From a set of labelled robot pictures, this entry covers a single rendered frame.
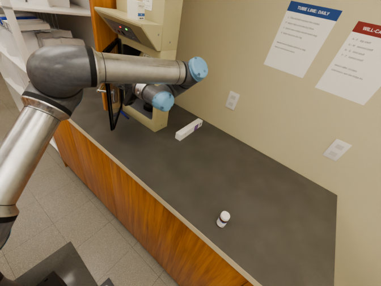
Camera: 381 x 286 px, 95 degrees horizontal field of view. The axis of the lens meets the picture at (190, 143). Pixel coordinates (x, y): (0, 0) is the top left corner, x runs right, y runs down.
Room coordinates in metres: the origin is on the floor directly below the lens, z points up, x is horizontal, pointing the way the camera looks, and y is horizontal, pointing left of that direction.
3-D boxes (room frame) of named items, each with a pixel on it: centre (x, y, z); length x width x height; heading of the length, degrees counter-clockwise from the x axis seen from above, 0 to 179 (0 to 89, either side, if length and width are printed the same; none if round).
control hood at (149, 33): (0.89, 0.40, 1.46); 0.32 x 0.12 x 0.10; 61
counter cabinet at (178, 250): (0.91, 0.19, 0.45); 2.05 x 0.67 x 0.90; 61
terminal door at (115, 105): (0.86, 0.47, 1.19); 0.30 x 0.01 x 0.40; 16
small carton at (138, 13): (0.86, 0.35, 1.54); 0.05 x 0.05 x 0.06; 77
